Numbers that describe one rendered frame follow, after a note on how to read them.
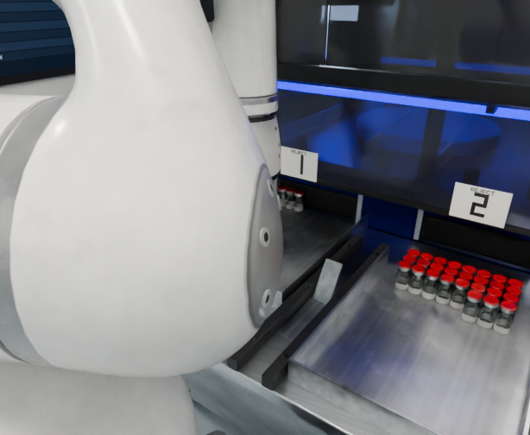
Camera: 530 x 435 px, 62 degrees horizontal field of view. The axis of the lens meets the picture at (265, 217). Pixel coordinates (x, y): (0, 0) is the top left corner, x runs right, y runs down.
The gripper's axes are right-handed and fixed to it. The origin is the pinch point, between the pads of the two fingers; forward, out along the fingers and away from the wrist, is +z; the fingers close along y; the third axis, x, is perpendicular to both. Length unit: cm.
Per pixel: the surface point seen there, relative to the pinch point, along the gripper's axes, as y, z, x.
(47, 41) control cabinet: 5, -26, -51
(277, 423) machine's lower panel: -21, 78, -14
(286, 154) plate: -19.3, -3.2, -8.7
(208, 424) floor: -18, 98, -44
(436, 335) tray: -5.8, 14.4, 29.6
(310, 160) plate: -19.9, -2.7, -3.2
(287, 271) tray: -4.5, 12.9, 3.0
